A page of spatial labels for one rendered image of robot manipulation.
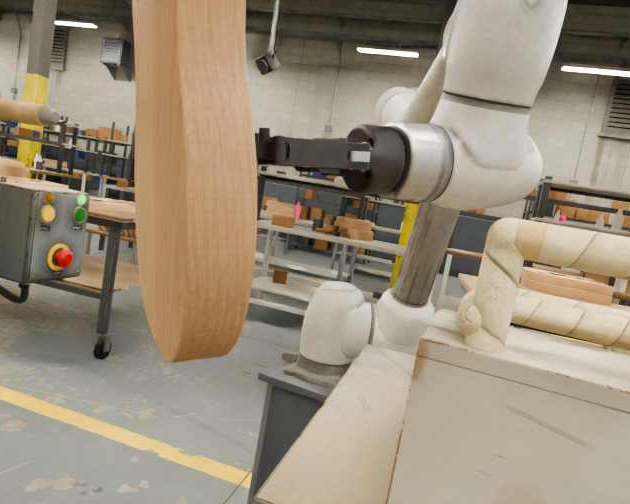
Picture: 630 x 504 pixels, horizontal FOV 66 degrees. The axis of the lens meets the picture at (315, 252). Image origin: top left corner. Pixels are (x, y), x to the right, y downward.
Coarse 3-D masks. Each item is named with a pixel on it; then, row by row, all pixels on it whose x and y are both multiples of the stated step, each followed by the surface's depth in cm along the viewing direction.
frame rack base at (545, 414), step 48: (432, 336) 41; (528, 336) 48; (432, 384) 40; (480, 384) 39; (528, 384) 37; (576, 384) 36; (624, 384) 37; (432, 432) 40; (480, 432) 39; (528, 432) 37; (576, 432) 36; (624, 432) 35; (432, 480) 40; (480, 480) 39; (528, 480) 38; (576, 480) 36; (624, 480) 35
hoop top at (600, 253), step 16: (496, 224) 39; (512, 224) 39; (528, 224) 38; (544, 224) 38; (512, 240) 38; (528, 240) 38; (544, 240) 37; (560, 240) 37; (576, 240) 37; (592, 240) 37; (608, 240) 36; (624, 240) 36; (528, 256) 38; (544, 256) 38; (560, 256) 37; (576, 256) 37; (592, 256) 36; (608, 256) 36; (624, 256) 36; (592, 272) 38; (608, 272) 37; (624, 272) 36
